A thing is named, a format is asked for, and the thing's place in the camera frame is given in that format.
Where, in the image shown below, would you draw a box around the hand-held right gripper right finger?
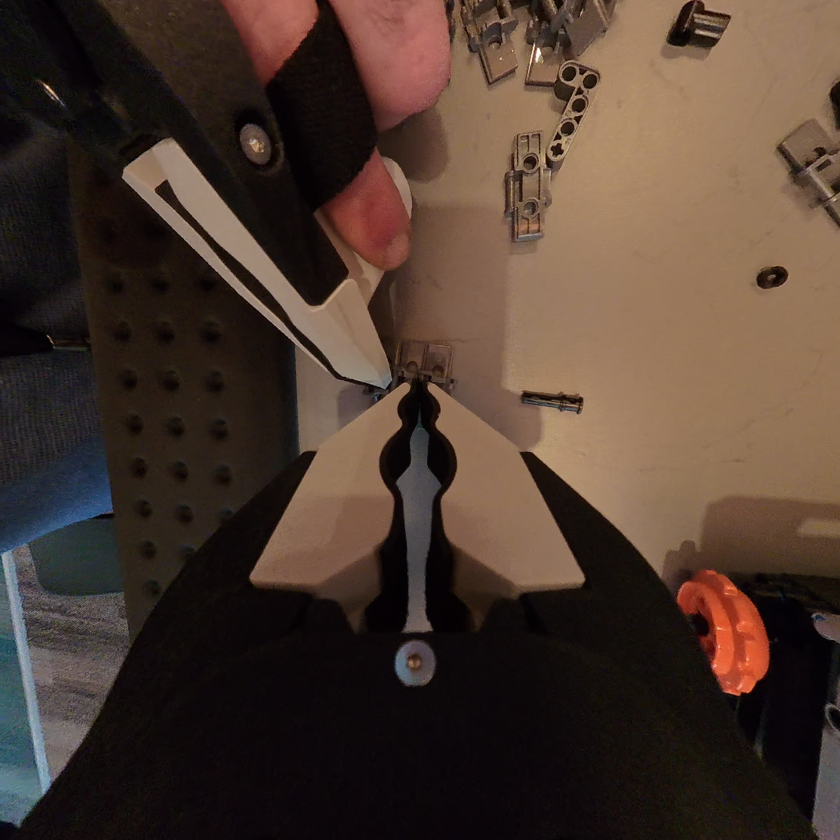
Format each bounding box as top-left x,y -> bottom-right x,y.
419,382 -> 586,631

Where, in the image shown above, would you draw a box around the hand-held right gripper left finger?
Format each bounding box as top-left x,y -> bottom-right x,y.
249,382 -> 421,631

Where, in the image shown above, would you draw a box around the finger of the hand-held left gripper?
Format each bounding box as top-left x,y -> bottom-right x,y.
122,143 -> 340,379
159,140 -> 393,390

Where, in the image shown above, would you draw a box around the grey clip plate assembly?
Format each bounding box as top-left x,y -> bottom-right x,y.
364,340 -> 457,398

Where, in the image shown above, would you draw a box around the small black pin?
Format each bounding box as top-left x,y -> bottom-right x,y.
521,390 -> 584,416

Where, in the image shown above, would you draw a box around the person's left hand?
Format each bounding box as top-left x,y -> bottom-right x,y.
220,0 -> 454,271

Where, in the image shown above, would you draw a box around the black dimpled foam pad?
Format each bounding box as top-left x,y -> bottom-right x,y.
85,151 -> 298,631

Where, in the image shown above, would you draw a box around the black toy car orange wheels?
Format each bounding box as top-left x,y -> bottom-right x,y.
677,570 -> 840,840

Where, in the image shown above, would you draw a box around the person's leg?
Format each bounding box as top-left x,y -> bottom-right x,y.
0,112 -> 116,555

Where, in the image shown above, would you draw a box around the dark green cloth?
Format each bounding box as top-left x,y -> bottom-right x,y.
29,515 -> 126,597

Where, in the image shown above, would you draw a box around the pile of grey clip plates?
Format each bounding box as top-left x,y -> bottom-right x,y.
458,0 -> 618,86

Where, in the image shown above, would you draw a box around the grey perforated beam assembly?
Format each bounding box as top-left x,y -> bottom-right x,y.
504,60 -> 601,242

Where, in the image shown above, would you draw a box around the grey plate with clips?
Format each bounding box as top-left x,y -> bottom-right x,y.
777,118 -> 840,227

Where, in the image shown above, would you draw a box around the black round connector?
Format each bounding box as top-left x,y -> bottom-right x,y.
668,0 -> 731,47

